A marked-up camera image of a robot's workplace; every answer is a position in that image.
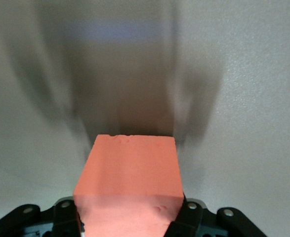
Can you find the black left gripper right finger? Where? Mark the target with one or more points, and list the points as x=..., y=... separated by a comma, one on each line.
x=191, y=217

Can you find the orange foam cube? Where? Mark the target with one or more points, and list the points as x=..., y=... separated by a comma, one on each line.
x=130, y=172

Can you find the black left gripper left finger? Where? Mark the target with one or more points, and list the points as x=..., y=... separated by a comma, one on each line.
x=65, y=217

